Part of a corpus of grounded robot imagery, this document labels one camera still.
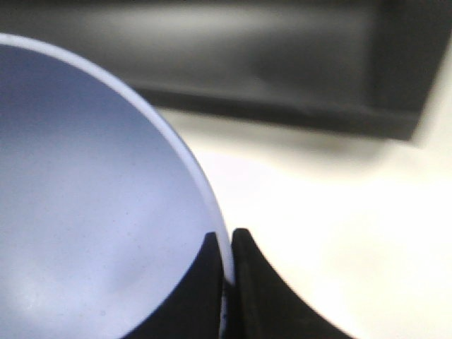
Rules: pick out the light blue ceramic bowl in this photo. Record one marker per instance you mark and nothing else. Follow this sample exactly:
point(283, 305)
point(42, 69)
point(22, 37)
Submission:
point(103, 207)

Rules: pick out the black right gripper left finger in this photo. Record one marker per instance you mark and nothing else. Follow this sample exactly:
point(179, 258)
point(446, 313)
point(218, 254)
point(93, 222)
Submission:
point(192, 309)

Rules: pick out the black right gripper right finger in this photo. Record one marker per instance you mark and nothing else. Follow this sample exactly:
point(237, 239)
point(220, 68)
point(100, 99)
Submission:
point(265, 306)

